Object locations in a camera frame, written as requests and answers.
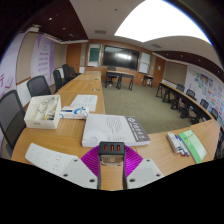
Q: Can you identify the black mesh office chair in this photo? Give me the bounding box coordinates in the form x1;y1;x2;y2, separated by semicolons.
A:
0;89;27;151
26;75;53;98

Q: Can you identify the group of colourful wall posters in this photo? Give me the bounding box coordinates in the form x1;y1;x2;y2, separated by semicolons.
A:
186;66;224;128

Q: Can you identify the blue-capped whiteboard marker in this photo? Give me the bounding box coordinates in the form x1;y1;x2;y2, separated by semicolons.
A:
175;134;191;157

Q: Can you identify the group of black side chairs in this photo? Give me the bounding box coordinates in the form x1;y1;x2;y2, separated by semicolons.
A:
171;83;224;128

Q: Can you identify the white open compartment box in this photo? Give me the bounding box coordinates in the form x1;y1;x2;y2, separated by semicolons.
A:
23;94;63;130

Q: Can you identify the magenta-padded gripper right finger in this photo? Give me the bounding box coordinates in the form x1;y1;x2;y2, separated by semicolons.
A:
122;145;165;190

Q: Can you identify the white whiteboard eraser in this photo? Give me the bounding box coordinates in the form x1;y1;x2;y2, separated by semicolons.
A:
166;131;183;154

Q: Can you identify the white power strip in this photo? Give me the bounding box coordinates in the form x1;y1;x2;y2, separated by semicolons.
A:
24;142;79;177

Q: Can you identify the black multi-port charger block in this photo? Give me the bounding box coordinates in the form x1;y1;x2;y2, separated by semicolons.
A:
98;141;126;168

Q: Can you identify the row of black chairs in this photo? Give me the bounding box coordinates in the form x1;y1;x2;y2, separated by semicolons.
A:
52;63;81;93

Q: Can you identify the thick white book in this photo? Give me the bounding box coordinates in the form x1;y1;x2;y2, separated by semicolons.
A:
81;113;151;148

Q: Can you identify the long dark side table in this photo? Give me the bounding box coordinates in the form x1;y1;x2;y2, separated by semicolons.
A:
155;81;214;125

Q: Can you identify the dark presenter desk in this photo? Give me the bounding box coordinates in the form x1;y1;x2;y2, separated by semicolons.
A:
105;69;135;91

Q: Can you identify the large black wall screen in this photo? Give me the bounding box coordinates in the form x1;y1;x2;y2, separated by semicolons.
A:
102;45;141;71

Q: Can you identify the narrow purple wall banner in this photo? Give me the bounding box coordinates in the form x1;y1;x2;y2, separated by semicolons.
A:
30;34;56;88

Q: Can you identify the white printed paper sheet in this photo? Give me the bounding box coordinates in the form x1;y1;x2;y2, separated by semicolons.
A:
69;94;99;113

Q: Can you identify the red-capped whiteboard marker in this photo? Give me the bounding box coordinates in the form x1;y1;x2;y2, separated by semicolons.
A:
173;135;186;158

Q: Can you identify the small dark side table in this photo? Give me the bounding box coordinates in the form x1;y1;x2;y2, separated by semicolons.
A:
142;73;155;87

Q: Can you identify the small white-blue carton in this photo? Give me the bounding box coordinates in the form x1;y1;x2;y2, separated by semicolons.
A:
59;105;90;120

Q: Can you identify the green booklet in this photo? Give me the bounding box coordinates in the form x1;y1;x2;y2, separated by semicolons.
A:
178;128;208;164

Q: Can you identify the green-white wall board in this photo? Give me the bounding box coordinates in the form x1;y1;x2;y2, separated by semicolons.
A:
87;43;102;68

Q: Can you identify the large ceiling light panel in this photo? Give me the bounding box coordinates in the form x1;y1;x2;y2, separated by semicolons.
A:
114;0;212;44

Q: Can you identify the white wall board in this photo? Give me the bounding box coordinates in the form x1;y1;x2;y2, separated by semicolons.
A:
138;51;152;74

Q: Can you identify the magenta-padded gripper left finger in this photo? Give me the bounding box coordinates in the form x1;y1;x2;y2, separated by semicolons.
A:
59;145;102;190

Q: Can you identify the wide purple wall banner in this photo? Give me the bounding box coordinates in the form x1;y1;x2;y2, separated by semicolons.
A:
0;33;26;101

